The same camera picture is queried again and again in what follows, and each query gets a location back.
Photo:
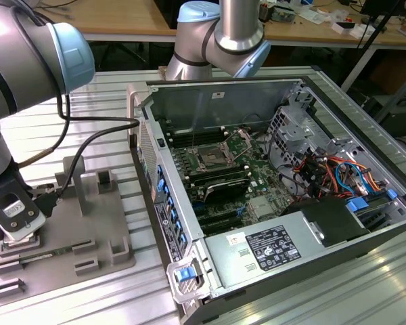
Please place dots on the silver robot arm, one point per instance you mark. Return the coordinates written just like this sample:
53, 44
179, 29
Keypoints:
27, 67

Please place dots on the black RAM slot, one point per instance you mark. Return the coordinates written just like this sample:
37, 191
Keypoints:
182, 141
220, 178
182, 132
216, 171

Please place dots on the CPU socket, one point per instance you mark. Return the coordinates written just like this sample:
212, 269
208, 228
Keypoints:
209, 159

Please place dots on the black expansion slot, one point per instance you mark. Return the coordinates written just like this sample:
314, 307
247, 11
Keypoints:
220, 221

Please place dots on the green RAM stick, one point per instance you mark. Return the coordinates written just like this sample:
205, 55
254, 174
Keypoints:
54, 252

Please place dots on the grey parts rack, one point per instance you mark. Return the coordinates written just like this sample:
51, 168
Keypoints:
88, 230

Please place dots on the blue case latch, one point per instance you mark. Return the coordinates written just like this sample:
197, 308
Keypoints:
184, 274

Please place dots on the thin locking lever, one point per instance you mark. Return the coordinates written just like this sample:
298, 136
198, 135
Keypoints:
193, 140

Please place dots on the black graphics card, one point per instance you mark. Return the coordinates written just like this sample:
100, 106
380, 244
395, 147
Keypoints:
226, 189

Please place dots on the grey power supply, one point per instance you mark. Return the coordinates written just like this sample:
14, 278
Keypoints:
230, 267

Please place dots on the green motherboard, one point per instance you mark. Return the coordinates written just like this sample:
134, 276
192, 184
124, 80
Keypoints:
253, 169

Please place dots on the silver chipset heatsink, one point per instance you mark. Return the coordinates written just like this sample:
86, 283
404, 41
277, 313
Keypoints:
260, 206

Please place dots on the silver drive cage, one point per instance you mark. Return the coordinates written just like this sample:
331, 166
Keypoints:
291, 135

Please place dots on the open black PC case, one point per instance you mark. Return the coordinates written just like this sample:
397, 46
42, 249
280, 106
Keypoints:
291, 298

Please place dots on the black plastic shroud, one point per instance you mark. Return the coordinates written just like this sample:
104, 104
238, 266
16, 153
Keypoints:
338, 220

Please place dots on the hard disk in blue carrier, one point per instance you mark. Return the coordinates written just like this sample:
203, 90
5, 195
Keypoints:
357, 204

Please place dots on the small white box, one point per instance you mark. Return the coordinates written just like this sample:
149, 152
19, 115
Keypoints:
343, 28

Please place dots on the black computer tower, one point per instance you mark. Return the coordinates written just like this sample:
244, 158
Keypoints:
399, 118

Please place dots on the black monitor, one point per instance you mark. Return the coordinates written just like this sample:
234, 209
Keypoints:
375, 6

